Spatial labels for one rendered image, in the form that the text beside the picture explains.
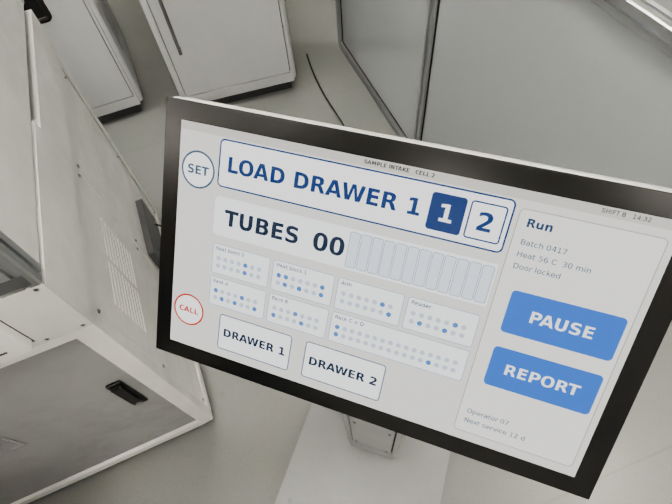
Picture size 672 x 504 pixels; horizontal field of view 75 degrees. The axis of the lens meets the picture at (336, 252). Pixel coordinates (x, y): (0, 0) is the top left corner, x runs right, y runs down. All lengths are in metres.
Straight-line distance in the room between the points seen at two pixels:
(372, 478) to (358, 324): 1.01
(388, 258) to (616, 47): 0.78
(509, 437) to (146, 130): 2.31
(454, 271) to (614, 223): 0.14
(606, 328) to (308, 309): 0.29
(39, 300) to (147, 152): 1.68
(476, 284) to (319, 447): 1.10
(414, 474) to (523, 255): 1.10
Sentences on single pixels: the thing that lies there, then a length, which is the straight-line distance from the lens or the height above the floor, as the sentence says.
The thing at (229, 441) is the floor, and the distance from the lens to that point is 1.57.
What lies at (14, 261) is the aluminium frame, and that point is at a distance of 0.74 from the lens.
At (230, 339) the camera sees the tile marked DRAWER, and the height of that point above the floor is 1.00.
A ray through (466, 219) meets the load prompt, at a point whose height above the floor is 1.15.
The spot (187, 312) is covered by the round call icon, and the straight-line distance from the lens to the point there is 0.57.
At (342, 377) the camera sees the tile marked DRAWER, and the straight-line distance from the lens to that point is 0.51.
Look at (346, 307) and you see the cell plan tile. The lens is 0.47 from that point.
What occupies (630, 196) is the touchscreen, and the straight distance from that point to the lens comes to 0.44.
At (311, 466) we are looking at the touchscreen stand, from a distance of 1.47.
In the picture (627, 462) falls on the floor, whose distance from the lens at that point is 1.69.
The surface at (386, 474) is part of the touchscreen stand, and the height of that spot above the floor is 0.04.
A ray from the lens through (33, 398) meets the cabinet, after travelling 1.13.
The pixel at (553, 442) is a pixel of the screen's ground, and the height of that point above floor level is 1.00.
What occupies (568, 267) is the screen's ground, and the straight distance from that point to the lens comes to 0.44.
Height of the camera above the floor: 1.48
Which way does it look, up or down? 56 degrees down
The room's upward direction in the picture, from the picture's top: 7 degrees counter-clockwise
